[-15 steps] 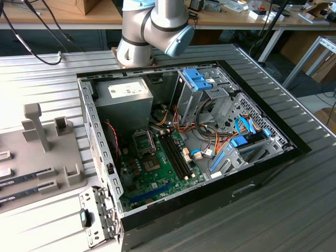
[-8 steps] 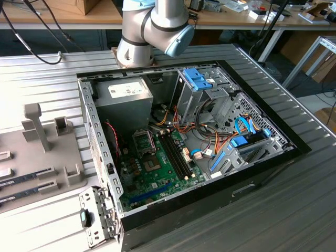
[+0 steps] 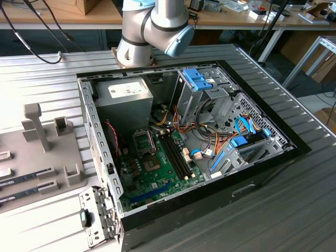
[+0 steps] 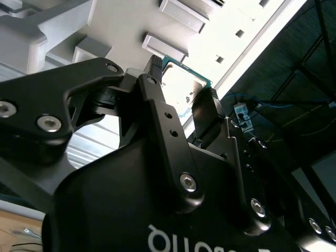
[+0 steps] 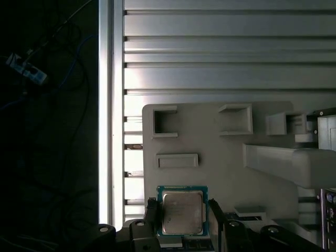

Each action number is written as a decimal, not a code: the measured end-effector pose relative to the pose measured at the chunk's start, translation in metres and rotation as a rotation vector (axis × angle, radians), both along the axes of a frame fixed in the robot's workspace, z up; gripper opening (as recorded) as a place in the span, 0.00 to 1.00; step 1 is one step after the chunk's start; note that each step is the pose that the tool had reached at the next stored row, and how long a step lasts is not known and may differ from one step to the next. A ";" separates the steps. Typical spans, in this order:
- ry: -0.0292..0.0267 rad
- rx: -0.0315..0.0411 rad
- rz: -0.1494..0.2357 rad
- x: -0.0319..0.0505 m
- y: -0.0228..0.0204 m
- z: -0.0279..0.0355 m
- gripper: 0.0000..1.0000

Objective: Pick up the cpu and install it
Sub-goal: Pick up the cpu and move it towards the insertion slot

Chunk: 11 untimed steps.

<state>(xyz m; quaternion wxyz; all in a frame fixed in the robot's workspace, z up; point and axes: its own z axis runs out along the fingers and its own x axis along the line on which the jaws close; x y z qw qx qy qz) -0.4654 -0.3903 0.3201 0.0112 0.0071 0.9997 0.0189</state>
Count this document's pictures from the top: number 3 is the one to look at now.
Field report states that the CPU socket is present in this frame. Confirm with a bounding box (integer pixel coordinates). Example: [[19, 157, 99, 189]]
[[141, 156, 161, 173]]

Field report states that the grey metal drive cage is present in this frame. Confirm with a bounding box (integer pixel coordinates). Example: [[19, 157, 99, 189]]
[[172, 67, 238, 124]]

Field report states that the black RAM slot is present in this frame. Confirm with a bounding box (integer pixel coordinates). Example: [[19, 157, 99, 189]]
[[167, 131, 196, 177], [164, 132, 193, 179], [159, 134, 186, 181], [161, 133, 190, 180]]

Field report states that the metal socket cover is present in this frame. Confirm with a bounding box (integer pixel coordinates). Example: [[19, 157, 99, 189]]
[[131, 130, 156, 157]]

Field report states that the grey power supply unit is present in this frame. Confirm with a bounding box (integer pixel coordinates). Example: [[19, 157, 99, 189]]
[[93, 76, 154, 132]]

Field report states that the blue plastic drive latch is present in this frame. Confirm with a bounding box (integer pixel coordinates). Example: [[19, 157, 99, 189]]
[[183, 68, 214, 92]]

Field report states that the green motherboard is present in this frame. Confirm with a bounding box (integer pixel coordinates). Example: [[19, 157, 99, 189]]
[[119, 128, 208, 212]]

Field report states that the blue expansion slot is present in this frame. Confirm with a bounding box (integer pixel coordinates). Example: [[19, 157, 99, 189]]
[[128, 182, 174, 204]]

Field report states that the blue disk carrier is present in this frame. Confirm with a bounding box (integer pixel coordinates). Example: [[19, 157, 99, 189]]
[[230, 135, 249, 148]]

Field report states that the grey metal disk bay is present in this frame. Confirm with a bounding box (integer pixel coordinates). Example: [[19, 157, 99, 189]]
[[207, 135, 295, 181]]

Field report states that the perforated metal disk bay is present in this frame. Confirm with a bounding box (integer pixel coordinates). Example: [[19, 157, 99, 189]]
[[217, 91, 296, 155]]

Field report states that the black disk drive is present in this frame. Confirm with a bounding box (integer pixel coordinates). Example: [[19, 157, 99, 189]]
[[245, 130, 266, 144]]

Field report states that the black PC case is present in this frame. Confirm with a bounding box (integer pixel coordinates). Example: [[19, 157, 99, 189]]
[[76, 59, 312, 252]]

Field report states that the black teal release latch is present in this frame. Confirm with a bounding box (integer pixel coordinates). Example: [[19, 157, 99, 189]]
[[79, 208, 92, 228]]

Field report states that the wooden workbench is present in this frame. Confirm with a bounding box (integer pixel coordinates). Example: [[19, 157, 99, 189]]
[[0, 0, 336, 62]]

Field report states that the metal device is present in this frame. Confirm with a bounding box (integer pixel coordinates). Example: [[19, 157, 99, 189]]
[[203, 0, 223, 13]]

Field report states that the grey parts rack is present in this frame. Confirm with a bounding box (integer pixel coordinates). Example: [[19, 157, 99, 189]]
[[0, 102, 89, 214]]

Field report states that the clear plastic bag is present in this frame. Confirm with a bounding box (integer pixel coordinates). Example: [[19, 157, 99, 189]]
[[223, 0, 249, 13]]

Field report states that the small white box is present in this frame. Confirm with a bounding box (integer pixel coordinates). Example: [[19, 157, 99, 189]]
[[248, 9, 266, 20]]

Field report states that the brown cardboard box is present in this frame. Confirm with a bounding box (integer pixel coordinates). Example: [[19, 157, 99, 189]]
[[76, 0, 102, 16]]

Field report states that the black slanted pole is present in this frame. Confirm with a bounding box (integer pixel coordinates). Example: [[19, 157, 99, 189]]
[[248, 0, 289, 62]]

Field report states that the white round object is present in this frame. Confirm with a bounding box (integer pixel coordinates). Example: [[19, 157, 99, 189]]
[[264, 12, 286, 22]]

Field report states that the flat cardboard box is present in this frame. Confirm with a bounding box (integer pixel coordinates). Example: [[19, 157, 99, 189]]
[[313, 107, 336, 129]]

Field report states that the dark RAM stick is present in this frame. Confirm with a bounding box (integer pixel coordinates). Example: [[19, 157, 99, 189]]
[[0, 187, 40, 205], [0, 172, 39, 187]]

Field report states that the large cardboard box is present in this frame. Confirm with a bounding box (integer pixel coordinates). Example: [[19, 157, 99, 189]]
[[304, 51, 336, 83]]

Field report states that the white flat strip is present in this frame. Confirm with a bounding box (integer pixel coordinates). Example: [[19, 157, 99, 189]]
[[298, 12, 316, 25]]

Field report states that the open cardboard box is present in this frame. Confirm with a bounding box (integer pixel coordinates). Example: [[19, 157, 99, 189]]
[[306, 1, 332, 16]]

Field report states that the yellow orange wire bundle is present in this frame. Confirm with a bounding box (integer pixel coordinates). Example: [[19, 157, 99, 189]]
[[154, 109, 171, 127]]

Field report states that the light blue data wire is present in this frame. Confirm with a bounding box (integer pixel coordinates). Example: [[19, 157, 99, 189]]
[[190, 148, 214, 160]]

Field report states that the red black twisted wire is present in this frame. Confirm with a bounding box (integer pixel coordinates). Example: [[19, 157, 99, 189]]
[[104, 120, 127, 156]]

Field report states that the blue plastic rail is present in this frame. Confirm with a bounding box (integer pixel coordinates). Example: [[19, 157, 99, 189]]
[[209, 151, 227, 172]]

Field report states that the cable with silver plug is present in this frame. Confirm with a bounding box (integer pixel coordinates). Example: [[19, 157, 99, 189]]
[[0, 0, 65, 65]]

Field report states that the aluminium profile frame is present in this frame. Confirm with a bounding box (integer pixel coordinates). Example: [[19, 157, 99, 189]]
[[282, 35, 336, 89]]

